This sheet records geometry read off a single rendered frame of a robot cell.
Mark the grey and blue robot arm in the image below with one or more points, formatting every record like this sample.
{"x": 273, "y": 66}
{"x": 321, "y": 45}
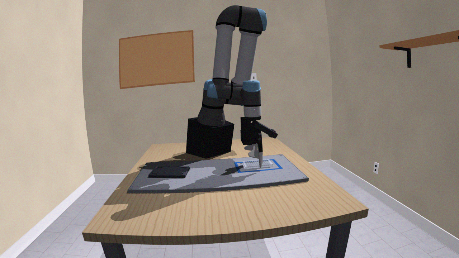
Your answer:
{"x": 241, "y": 91}

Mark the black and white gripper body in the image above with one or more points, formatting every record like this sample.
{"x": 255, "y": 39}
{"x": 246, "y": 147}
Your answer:
{"x": 249, "y": 133}

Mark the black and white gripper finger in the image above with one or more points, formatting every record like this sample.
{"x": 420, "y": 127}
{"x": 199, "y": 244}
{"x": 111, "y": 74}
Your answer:
{"x": 257, "y": 151}
{"x": 249, "y": 147}

